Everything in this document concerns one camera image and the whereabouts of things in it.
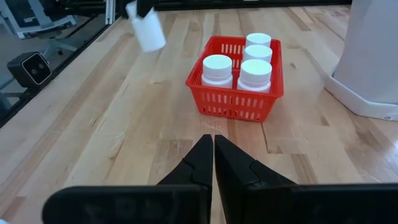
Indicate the black aluminium table frame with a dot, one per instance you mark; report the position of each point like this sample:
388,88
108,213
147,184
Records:
280,3

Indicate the silver aluminium post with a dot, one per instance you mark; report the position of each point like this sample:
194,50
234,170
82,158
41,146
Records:
110,12

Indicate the white hexagonal plant pot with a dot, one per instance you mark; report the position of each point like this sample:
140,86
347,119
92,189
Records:
367,62

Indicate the white pill bottle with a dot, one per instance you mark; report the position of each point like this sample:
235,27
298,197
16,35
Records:
150,34
258,39
217,67
255,73
257,53

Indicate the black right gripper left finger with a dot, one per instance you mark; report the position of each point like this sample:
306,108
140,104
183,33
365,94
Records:
199,168

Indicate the black table edge rail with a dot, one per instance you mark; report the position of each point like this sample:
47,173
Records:
77,48

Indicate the black box camera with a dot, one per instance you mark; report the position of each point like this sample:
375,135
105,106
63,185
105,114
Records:
29,70

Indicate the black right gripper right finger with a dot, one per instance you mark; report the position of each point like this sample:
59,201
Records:
230,168

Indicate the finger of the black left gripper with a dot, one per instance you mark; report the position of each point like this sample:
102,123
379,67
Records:
145,7
123,7

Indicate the red plastic basket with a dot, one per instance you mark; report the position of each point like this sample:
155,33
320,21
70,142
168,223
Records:
233,105

